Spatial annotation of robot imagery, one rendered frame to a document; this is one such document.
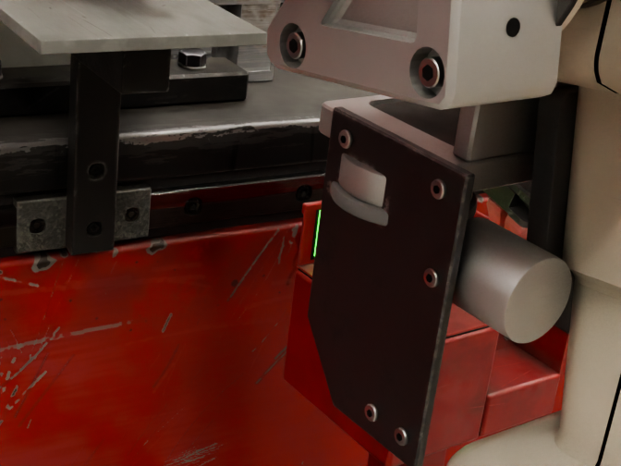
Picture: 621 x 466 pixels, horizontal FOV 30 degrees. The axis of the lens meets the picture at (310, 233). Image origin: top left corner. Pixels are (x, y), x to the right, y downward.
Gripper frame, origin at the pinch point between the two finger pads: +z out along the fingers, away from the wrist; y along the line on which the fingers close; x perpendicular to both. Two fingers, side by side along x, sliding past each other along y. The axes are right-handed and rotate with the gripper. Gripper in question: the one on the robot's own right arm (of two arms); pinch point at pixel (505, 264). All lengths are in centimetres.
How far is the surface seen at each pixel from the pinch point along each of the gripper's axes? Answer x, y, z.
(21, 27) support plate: 39.3, 19.3, -15.0
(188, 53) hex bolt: 15.7, 32.4, -3.6
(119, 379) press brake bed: 25.3, 17.5, 23.1
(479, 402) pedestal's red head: 5.3, -7.1, 8.6
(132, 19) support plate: 30.5, 19.2, -15.2
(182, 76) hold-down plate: 17.3, 30.3, -2.5
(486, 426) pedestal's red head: 3.7, -7.9, 11.4
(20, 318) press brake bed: 35.1, 20.4, 15.2
